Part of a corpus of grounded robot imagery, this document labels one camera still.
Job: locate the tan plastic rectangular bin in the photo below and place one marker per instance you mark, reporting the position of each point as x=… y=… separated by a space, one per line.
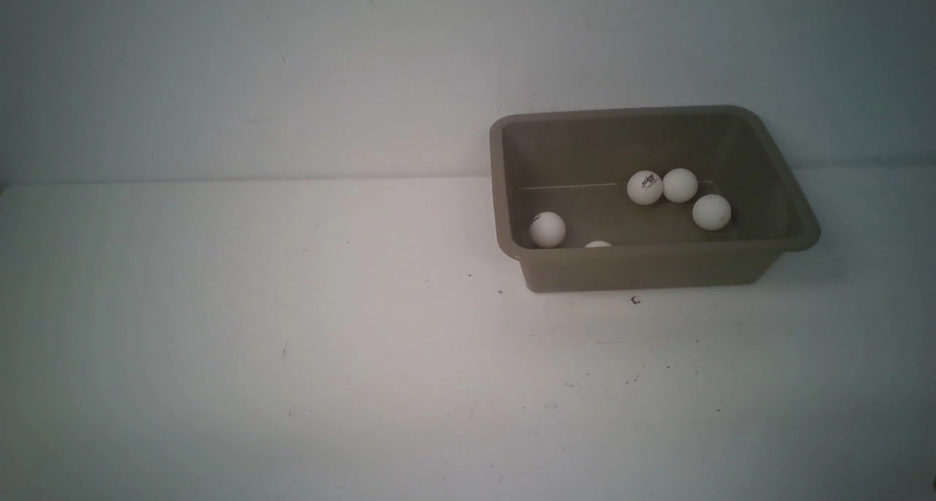
x=577 y=164

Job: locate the plain white ball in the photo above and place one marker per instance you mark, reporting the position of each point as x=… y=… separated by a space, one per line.
x=645 y=188
x=680 y=185

